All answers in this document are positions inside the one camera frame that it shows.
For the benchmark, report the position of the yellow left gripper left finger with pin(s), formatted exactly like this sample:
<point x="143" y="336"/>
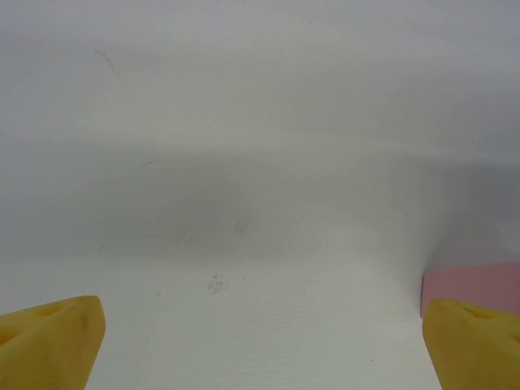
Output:
<point x="48" y="345"/>

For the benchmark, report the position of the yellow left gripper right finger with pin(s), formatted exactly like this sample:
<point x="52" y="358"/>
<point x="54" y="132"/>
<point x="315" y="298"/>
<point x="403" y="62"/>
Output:
<point x="475" y="345"/>

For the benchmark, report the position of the pink paper box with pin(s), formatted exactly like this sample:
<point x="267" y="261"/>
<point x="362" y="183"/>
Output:
<point x="475" y="284"/>

